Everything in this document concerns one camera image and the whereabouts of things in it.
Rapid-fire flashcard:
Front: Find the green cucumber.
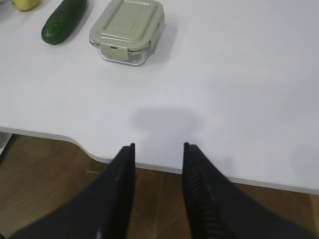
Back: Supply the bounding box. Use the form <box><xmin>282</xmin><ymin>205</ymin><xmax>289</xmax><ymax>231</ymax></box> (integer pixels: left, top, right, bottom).
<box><xmin>41</xmin><ymin>0</ymin><xmax>88</xmax><ymax>45</ymax></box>

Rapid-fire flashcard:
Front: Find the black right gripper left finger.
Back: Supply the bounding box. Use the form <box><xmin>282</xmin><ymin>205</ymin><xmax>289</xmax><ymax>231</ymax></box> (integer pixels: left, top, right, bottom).
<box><xmin>11</xmin><ymin>144</ymin><xmax>136</xmax><ymax>239</ymax></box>

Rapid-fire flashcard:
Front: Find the yellow lemon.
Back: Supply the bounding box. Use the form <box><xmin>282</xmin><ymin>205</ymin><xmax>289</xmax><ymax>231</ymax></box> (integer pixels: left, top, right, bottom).
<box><xmin>11</xmin><ymin>0</ymin><xmax>41</xmax><ymax>11</ymax></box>

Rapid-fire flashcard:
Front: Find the green lid glass container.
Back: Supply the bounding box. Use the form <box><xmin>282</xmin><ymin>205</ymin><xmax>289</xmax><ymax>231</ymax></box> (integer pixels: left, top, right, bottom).
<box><xmin>89</xmin><ymin>0</ymin><xmax>165</xmax><ymax>66</ymax></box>

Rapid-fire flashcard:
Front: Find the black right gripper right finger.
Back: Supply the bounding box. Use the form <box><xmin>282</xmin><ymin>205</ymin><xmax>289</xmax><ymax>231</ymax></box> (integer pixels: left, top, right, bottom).
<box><xmin>182</xmin><ymin>142</ymin><xmax>316</xmax><ymax>239</ymax></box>

